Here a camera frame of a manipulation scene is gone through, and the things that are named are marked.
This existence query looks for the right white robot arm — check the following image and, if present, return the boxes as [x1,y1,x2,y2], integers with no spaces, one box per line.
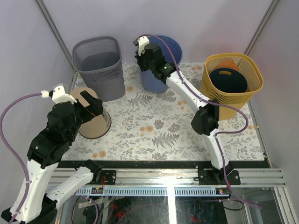
[134,42,233,185]

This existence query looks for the blue plastic bucket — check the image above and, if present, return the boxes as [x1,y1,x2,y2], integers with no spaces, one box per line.
[140,35,183,93]

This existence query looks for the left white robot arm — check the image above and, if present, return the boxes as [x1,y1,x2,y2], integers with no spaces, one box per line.
[0,91,104,224]

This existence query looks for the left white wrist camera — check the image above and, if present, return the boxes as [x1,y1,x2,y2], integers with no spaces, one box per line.
[41,83,77,104]

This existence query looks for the aluminium mounting rail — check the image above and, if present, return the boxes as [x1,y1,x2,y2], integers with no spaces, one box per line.
[75,168,285,196]

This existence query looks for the orange insert in yellow basket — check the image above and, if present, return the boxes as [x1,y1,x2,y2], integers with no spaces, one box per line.
[218,59,240,71]

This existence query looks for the yellow mesh waste basket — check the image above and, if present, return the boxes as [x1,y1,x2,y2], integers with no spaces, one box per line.
[199,53,263,109]

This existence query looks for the beige bin with black rim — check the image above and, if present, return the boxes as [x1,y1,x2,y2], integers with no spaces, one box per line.
[70,87,112,139]

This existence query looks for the grey mesh waste basket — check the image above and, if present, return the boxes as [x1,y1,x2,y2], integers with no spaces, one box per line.
[72,36,125,102]

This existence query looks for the floral table cloth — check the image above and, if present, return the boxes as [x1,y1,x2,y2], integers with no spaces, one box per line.
[63,63,264,161]

